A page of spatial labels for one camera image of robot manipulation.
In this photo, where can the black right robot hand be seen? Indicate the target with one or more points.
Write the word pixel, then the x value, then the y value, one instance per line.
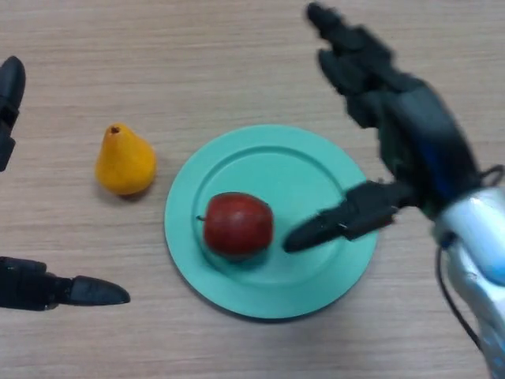
pixel 426 138

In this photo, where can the green round plate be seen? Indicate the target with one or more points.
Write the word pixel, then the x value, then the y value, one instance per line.
pixel 307 177

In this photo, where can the red apple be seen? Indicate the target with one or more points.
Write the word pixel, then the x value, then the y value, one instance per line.
pixel 236 225

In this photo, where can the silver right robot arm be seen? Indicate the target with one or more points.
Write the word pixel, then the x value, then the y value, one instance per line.
pixel 481 245

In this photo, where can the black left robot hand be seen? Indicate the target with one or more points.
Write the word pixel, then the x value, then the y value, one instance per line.
pixel 23 284

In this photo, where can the yellow pear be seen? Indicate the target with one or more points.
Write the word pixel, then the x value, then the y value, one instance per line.
pixel 124 166

